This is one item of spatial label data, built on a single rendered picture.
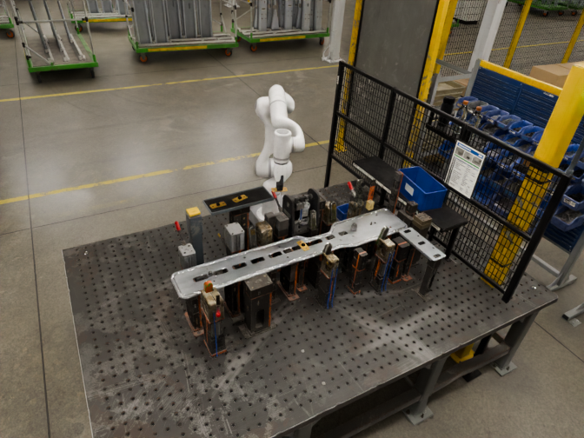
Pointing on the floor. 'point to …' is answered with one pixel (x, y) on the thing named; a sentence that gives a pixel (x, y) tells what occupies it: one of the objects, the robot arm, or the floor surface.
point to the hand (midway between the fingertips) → (279, 186)
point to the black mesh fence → (453, 189)
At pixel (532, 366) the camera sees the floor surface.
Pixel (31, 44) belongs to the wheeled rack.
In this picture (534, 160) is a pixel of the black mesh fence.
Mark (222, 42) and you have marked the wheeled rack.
